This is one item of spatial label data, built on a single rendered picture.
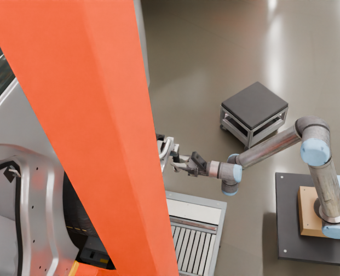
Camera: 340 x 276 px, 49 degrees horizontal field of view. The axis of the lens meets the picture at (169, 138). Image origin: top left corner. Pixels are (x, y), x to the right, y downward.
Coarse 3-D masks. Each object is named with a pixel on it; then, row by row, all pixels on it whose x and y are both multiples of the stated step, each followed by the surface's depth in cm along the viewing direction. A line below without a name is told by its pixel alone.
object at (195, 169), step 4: (188, 160) 203; (192, 160) 202; (188, 164) 201; (192, 164) 201; (196, 164) 201; (208, 164) 199; (192, 168) 199; (196, 168) 199; (208, 168) 198; (188, 172) 205; (192, 172) 205; (196, 172) 202; (200, 172) 204; (204, 172) 203; (208, 172) 199; (196, 176) 205
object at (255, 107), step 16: (240, 96) 299; (256, 96) 298; (272, 96) 296; (224, 112) 305; (240, 112) 288; (256, 112) 287; (272, 112) 286; (224, 128) 319; (240, 128) 309; (256, 128) 283; (272, 128) 300
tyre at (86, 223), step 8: (64, 176) 169; (64, 184) 170; (64, 192) 170; (72, 192) 169; (64, 200) 171; (72, 200) 170; (64, 208) 174; (72, 208) 172; (80, 208) 171; (64, 216) 176; (72, 216) 174; (80, 216) 173; (88, 216) 173; (72, 224) 180; (80, 224) 176; (88, 224) 176; (80, 232) 185; (88, 232) 181; (96, 232) 185
